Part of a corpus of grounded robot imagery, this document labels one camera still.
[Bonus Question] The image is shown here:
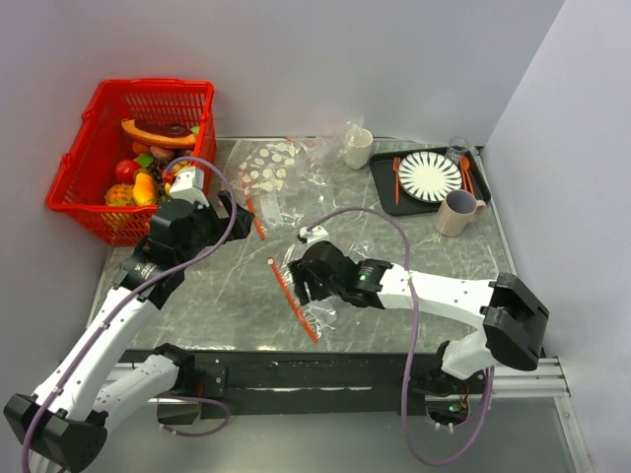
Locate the clear zip bag orange zipper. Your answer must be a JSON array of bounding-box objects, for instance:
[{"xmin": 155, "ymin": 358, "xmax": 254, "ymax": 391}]
[{"xmin": 245, "ymin": 194, "xmax": 341, "ymax": 344}]

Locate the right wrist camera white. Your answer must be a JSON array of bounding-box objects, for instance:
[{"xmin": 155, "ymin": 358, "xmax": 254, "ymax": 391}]
[{"xmin": 297, "ymin": 226, "xmax": 329, "ymax": 246}]

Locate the spiky yellow fruit toy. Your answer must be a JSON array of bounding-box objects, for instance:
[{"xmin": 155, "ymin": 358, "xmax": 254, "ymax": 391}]
[{"xmin": 105, "ymin": 183, "xmax": 135, "ymax": 207}]

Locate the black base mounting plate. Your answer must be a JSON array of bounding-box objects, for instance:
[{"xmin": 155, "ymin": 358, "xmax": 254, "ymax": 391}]
[{"xmin": 117, "ymin": 347, "xmax": 546, "ymax": 420}]

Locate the orange plastic spoon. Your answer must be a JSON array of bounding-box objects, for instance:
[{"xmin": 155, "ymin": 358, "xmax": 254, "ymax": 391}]
[{"xmin": 459, "ymin": 155, "xmax": 475, "ymax": 195}]

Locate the dark grape bunch toy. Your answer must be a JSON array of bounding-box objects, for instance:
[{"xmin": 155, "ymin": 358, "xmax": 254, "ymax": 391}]
[{"xmin": 147, "ymin": 161, "xmax": 167, "ymax": 185}]

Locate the black serving tray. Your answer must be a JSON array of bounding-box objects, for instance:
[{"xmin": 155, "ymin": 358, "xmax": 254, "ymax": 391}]
[{"xmin": 369, "ymin": 148, "xmax": 492, "ymax": 217}]

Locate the orange plastic fork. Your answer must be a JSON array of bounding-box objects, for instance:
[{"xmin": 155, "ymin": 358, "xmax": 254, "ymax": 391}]
[{"xmin": 392, "ymin": 157, "xmax": 401, "ymax": 206}]

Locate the orange mango toy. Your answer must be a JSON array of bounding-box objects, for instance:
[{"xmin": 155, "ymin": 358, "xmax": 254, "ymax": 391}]
[{"xmin": 132, "ymin": 172, "xmax": 158, "ymax": 206}]

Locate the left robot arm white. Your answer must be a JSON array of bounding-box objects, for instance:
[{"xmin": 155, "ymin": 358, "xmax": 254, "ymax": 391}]
[{"xmin": 3, "ymin": 190, "xmax": 252, "ymax": 472}]

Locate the crumpled clear plastic bag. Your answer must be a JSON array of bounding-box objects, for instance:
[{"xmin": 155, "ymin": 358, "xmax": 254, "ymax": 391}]
[{"xmin": 284, "ymin": 118, "xmax": 375, "ymax": 190}]

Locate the clear drinking glass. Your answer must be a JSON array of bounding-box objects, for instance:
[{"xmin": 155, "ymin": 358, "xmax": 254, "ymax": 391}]
[{"xmin": 446, "ymin": 137, "xmax": 469, "ymax": 165}]

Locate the red plastic basket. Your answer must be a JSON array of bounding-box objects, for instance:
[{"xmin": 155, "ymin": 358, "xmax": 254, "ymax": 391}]
[{"xmin": 46, "ymin": 78, "xmax": 217, "ymax": 246}]

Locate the cream ceramic mug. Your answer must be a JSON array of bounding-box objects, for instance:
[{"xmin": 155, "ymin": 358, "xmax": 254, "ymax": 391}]
[{"xmin": 344, "ymin": 126, "xmax": 374, "ymax": 169}]

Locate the red apple toy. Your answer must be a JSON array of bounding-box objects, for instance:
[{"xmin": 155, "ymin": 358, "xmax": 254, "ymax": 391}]
[{"xmin": 114, "ymin": 160, "xmax": 141, "ymax": 185}]

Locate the green leaf toy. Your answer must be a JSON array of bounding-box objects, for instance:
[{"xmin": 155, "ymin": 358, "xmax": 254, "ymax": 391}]
[{"xmin": 134, "ymin": 153, "xmax": 155, "ymax": 169}]

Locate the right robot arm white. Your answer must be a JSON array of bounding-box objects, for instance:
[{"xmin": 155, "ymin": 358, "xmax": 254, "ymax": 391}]
[{"xmin": 289, "ymin": 241, "xmax": 549, "ymax": 392}]

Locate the beige mug purple inside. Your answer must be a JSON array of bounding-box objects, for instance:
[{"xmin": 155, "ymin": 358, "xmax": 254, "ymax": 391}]
[{"xmin": 435, "ymin": 189, "xmax": 486, "ymax": 237}]

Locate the polka dot zip bag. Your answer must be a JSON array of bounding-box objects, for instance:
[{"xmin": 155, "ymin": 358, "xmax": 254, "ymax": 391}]
[{"xmin": 225, "ymin": 140, "xmax": 308, "ymax": 197}]

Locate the aluminium rail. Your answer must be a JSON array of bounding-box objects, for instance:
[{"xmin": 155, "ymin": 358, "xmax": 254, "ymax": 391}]
[{"xmin": 29, "ymin": 357, "xmax": 572, "ymax": 464}]

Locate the striped white plate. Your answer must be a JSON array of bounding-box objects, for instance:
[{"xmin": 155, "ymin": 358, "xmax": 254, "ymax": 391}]
[{"xmin": 398, "ymin": 151, "xmax": 462, "ymax": 203}]

